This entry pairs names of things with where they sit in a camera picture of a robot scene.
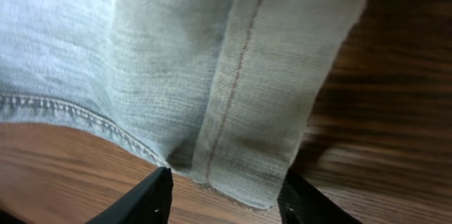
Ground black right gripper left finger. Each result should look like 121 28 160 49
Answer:
87 167 174 224

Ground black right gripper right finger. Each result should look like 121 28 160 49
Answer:
278 171 361 224

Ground light blue denim shorts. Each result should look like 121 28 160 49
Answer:
1 0 366 210

